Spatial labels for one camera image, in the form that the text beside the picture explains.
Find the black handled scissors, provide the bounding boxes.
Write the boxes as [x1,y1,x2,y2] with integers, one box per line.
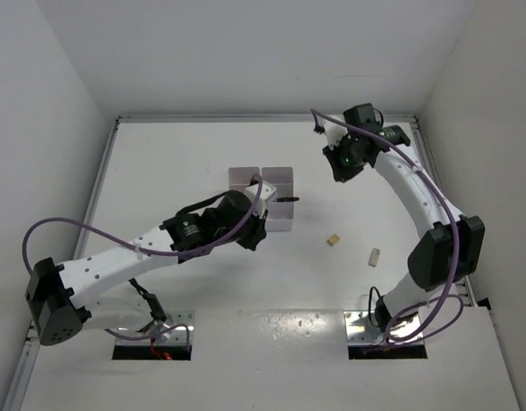
[276,196,300,203]

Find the tan eraser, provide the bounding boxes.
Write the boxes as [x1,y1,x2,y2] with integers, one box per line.
[326,235,340,247]

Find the grey white eraser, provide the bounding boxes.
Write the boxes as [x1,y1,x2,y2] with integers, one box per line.
[368,248,381,267]

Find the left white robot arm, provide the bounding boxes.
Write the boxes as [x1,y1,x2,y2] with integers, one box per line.
[26,184,275,346]

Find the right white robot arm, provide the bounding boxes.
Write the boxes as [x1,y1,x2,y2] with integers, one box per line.
[313,104,485,332]

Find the left white compartment organizer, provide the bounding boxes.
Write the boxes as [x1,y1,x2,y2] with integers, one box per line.
[228,167,261,192]

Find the white compartment organizer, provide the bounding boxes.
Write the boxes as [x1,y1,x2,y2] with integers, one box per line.
[261,167,295,232]
[228,167,261,192]

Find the right white compartment organizer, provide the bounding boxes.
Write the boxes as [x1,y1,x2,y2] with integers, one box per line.
[261,167,295,232]

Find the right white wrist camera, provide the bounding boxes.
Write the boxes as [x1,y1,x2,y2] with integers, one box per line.
[314,116,349,150]

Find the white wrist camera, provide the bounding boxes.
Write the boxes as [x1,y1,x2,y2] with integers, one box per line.
[314,116,349,150]
[242,181,278,218]

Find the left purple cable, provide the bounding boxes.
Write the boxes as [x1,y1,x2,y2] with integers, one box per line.
[21,173,265,342]

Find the purple cable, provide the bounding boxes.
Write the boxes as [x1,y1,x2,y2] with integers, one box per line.
[21,173,265,342]
[310,109,464,350]

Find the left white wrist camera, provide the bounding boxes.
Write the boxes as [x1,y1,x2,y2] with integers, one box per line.
[242,181,278,218]

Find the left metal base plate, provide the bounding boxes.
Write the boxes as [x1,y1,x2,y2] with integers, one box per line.
[108,311,195,348]

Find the metal base plate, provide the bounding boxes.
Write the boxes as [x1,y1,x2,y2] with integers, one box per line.
[344,310,420,347]
[108,311,195,348]

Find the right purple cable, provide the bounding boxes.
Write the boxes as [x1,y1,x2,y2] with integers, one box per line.
[310,109,464,350]

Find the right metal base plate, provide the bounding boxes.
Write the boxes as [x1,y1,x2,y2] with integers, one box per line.
[344,310,420,347]

